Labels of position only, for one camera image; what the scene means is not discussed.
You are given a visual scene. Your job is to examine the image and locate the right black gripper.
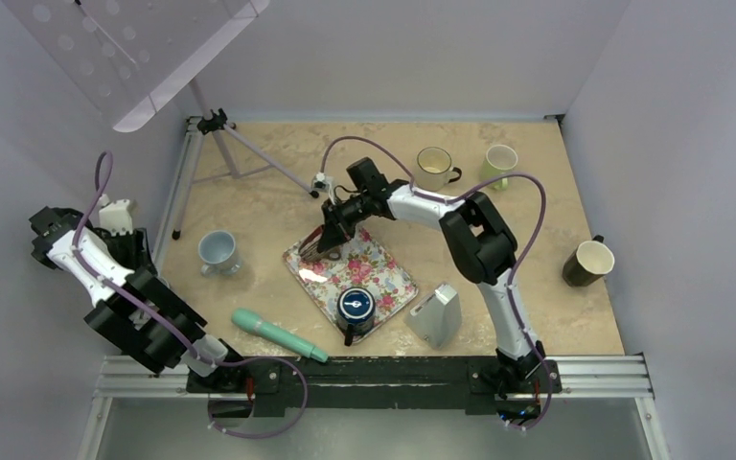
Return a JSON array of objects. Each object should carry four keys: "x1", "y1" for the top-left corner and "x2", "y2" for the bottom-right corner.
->
[{"x1": 319, "y1": 191, "x2": 373, "y2": 252}]

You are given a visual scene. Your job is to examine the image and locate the brown small mug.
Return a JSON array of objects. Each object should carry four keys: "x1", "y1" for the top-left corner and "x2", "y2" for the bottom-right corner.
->
[{"x1": 297, "y1": 227, "x2": 341, "y2": 263}]

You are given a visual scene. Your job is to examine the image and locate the dark blue mug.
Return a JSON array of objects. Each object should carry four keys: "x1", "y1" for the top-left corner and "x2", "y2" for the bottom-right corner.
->
[{"x1": 335, "y1": 287, "x2": 377, "y2": 347}]

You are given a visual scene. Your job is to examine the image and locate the cream mug black handle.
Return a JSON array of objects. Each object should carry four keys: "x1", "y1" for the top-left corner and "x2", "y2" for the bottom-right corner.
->
[{"x1": 414, "y1": 147, "x2": 463, "y2": 192}]

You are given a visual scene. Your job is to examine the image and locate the grey mug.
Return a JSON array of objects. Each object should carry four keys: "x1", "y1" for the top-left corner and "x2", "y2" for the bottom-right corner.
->
[{"x1": 197, "y1": 230, "x2": 242, "y2": 276}]

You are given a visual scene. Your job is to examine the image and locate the light green mug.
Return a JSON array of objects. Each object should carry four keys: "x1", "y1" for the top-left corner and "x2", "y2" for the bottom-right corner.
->
[{"x1": 480, "y1": 145, "x2": 518, "y2": 191}]

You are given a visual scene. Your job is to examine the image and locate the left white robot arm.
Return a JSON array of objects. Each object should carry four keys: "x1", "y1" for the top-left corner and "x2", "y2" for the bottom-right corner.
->
[{"x1": 29, "y1": 207, "x2": 247, "y2": 392}]

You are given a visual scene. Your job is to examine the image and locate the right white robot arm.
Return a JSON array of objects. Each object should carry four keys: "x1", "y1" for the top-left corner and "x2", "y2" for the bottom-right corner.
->
[{"x1": 299, "y1": 157, "x2": 547, "y2": 394}]

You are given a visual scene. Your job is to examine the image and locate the floral tray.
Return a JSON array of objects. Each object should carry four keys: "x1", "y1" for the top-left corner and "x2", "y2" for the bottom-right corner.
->
[{"x1": 283, "y1": 228, "x2": 419, "y2": 344}]

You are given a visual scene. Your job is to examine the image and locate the teal cylindrical bottle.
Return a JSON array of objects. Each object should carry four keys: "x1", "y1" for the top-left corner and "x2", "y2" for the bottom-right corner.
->
[{"x1": 231, "y1": 309, "x2": 329, "y2": 363}]

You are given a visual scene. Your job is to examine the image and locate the silver wedge box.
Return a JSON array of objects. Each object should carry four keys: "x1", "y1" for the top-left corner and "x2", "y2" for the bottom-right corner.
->
[{"x1": 404, "y1": 283, "x2": 462, "y2": 350}]

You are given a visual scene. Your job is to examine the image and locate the silver tripod stand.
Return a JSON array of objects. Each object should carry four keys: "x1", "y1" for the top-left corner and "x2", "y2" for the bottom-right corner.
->
[{"x1": 171, "y1": 78, "x2": 319, "y2": 241}]

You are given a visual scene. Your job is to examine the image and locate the perforated clear panel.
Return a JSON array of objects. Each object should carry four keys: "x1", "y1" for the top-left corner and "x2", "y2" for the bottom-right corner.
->
[{"x1": 5, "y1": 0, "x2": 270, "y2": 132}]

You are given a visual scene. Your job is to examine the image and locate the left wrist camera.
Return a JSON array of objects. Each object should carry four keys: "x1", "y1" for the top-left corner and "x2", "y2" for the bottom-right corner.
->
[{"x1": 98, "y1": 194, "x2": 136, "y2": 236}]

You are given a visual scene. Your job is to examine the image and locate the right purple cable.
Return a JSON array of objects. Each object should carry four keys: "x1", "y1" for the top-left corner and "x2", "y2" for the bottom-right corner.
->
[{"x1": 318, "y1": 135, "x2": 548, "y2": 433}]

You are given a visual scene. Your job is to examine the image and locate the purple cable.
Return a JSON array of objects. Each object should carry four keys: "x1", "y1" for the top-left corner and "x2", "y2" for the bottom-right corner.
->
[
  {"x1": 70, "y1": 150, "x2": 311, "y2": 441},
  {"x1": 318, "y1": 135, "x2": 548, "y2": 433}
]

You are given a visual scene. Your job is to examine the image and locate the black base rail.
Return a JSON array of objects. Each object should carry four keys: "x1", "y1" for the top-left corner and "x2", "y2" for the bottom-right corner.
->
[{"x1": 186, "y1": 356, "x2": 563, "y2": 421}]

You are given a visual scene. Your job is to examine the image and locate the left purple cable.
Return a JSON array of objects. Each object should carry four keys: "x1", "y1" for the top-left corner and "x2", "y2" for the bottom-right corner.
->
[{"x1": 70, "y1": 150, "x2": 311, "y2": 441}]

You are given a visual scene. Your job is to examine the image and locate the aluminium frame rail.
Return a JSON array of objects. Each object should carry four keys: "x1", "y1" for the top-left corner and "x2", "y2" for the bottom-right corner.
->
[{"x1": 76, "y1": 356, "x2": 671, "y2": 459}]

